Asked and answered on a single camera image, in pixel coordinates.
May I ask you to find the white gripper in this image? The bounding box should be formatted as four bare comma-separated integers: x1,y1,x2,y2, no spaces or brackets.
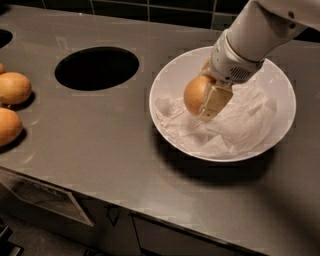
199,30,263,121

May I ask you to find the orange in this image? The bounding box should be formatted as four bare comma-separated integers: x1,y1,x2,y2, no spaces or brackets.
183,75,216,116
0,63,6,75
0,108,23,146
0,72,32,105

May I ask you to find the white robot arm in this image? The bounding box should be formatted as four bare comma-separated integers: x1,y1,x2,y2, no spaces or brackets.
199,0,320,120

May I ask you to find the white bowl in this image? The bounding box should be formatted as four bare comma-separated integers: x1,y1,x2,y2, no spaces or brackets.
149,47,296,162

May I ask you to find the white paper towel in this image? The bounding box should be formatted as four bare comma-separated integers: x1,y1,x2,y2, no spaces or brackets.
155,81,277,158

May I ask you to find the cabinet drawer front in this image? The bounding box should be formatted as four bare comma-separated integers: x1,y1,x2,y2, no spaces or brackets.
132,214,266,256

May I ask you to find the cabinet door panel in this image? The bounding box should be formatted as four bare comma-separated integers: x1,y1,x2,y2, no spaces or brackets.
0,171,94,227

